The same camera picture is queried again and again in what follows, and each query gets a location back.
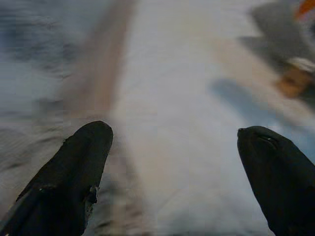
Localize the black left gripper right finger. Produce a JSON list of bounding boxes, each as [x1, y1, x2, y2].
[[237, 126, 315, 236]]

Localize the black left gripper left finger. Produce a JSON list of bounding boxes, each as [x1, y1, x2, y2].
[[0, 120, 114, 236]]

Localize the grey square pillow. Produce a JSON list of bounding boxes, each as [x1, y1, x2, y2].
[[238, 0, 315, 74]]

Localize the brown pillow tag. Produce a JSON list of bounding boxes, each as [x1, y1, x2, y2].
[[275, 67, 315, 98]]

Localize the white quilted mattress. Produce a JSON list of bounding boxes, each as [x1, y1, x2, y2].
[[93, 0, 315, 236]]

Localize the grey lettered headboard cushion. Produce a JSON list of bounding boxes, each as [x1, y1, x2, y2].
[[0, 0, 99, 104]]

